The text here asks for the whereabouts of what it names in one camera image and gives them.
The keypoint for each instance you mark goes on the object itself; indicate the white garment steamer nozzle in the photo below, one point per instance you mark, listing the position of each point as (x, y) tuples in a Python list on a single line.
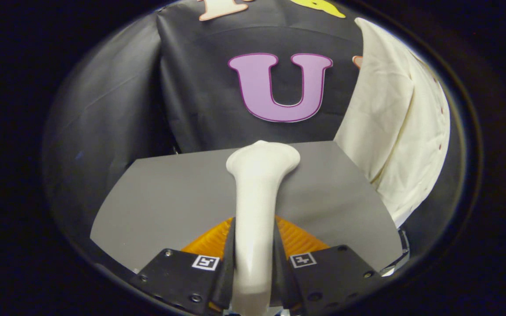
[(255, 197)]

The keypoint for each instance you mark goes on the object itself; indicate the black backdrop cloth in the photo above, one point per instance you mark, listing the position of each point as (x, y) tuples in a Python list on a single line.
[(200, 87)]

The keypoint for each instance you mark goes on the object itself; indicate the grey drawer cabinet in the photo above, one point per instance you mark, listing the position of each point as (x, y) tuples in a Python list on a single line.
[(169, 197)]

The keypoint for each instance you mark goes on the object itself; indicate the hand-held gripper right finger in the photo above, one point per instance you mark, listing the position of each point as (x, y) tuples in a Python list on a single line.
[(281, 281)]

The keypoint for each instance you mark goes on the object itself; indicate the cream button-up shirt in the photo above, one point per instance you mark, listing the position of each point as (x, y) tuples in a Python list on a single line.
[(393, 123)]

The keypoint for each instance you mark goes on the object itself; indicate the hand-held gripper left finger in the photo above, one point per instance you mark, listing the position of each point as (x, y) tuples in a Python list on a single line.
[(227, 281)]

